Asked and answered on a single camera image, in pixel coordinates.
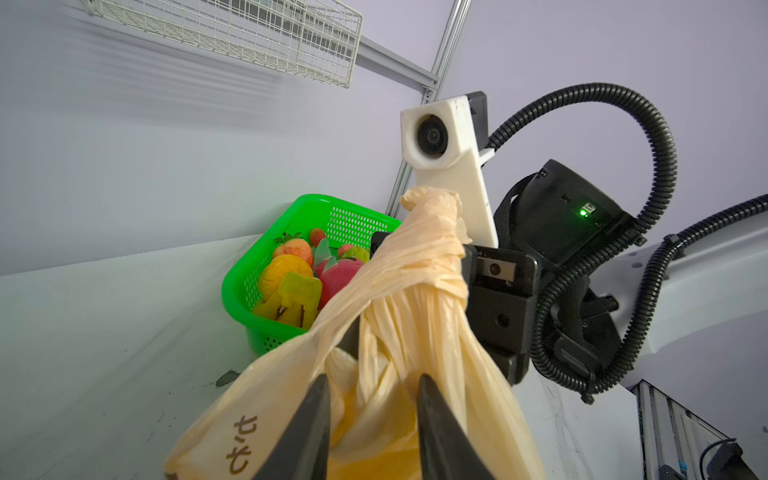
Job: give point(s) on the pink fake dragon fruit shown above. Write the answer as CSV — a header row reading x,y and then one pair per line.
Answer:
x,y
333,273

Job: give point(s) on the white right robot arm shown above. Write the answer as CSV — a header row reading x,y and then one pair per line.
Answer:
x,y
560,277

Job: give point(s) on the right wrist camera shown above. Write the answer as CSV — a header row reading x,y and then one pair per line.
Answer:
x,y
446,145

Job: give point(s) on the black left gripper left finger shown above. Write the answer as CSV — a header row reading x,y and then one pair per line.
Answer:
x,y
302,452

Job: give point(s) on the green plastic fruit basket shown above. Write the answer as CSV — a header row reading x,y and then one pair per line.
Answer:
x,y
344,223

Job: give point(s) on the white wire wall basket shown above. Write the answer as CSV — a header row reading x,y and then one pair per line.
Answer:
x,y
316,40

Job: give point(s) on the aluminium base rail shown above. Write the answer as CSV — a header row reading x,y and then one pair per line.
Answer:
x,y
678,444

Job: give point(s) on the cream banana print plastic bag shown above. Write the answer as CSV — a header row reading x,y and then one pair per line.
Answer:
x,y
402,316

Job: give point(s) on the small fake strawberry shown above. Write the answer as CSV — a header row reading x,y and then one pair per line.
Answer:
x,y
316,236

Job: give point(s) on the fake peach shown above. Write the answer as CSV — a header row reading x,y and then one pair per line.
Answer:
x,y
295,246

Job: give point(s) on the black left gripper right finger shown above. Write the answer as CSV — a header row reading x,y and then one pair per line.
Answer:
x,y
445,451

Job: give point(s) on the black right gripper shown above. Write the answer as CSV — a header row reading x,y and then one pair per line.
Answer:
x,y
503,291

